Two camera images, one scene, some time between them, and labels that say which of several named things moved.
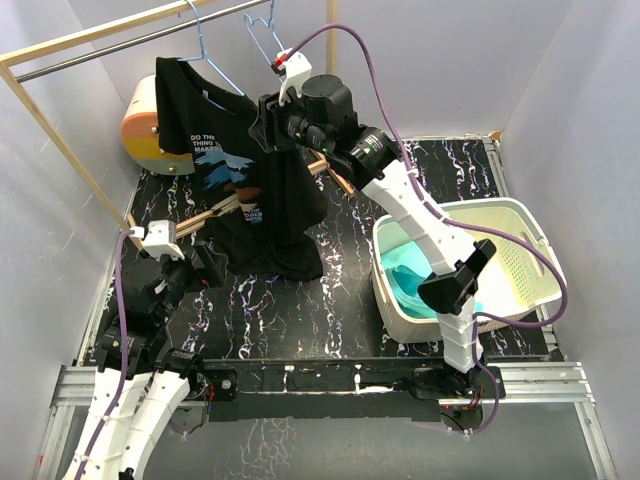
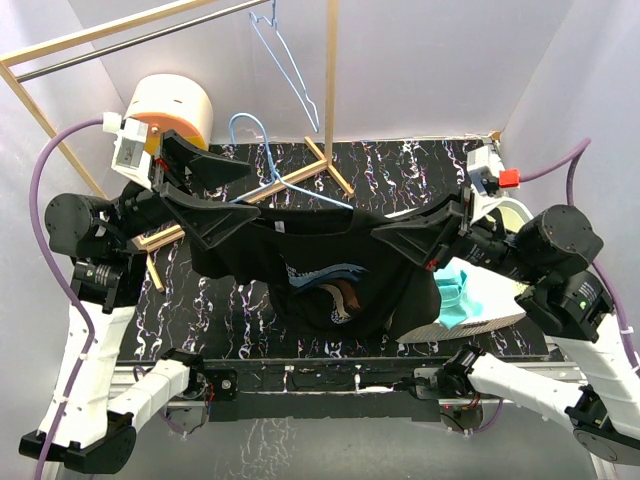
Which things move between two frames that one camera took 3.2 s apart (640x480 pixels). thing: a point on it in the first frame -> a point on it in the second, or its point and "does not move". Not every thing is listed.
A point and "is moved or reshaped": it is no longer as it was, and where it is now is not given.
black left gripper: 211,271 -> 206,222
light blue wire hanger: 203,52 -> 272,167
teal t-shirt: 405,267 is moved or reshaped
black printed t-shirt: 271,203 -> 326,271
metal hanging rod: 139,42 does not move
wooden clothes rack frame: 9,68 does not move
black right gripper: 270,120 -> 426,238
